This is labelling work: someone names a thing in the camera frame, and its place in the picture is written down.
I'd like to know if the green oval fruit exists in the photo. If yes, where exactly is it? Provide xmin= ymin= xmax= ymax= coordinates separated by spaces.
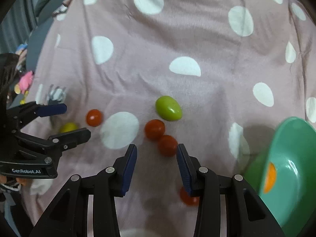
xmin=155 ymin=95 xmax=183 ymax=122

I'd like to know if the pink polka dot blanket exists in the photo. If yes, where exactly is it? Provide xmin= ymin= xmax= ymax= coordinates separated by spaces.
xmin=15 ymin=0 xmax=316 ymax=237

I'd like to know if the small orange fruit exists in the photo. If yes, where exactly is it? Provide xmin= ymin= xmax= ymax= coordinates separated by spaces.
xmin=263 ymin=162 xmax=276 ymax=194

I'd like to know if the grey padded headboard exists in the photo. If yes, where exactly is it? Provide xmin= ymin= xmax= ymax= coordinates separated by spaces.
xmin=0 ymin=0 xmax=82 ymax=70

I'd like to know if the green plastic bowl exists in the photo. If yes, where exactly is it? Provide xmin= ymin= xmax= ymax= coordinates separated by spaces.
xmin=243 ymin=117 xmax=316 ymax=237

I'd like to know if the yellow cherry tomato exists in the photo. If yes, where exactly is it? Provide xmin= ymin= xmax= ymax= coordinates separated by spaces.
xmin=60 ymin=123 xmax=78 ymax=133

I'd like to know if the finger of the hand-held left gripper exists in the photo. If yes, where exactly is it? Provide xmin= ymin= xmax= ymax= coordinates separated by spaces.
xmin=7 ymin=101 xmax=68 ymax=132
xmin=14 ymin=127 xmax=91 ymax=165

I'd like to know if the pink colourful toy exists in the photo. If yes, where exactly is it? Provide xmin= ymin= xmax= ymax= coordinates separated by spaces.
xmin=13 ymin=43 xmax=35 ymax=104

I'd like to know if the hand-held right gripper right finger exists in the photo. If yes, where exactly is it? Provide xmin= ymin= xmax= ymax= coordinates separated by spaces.
xmin=176 ymin=143 xmax=288 ymax=237

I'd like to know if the grey white small object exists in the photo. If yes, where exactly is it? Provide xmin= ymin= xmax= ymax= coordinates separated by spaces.
xmin=47 ymin=84 xmax=68 ymax=104

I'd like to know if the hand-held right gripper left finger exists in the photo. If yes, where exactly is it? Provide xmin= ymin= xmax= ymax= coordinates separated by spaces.
xmin=30 ymin=144 xmax=138 ymax=237

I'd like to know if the red cherry tomato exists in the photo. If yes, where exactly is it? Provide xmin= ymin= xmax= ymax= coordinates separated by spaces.
xmin=86 ymin=109 xmax=103 ymax=127
xmin=180 ymin=187 xmax=200 ymax=206
xmin=144 ymin=119 xmax=166 ymax=141
xmin=158 ymin=135 xmax=178 ymax=157

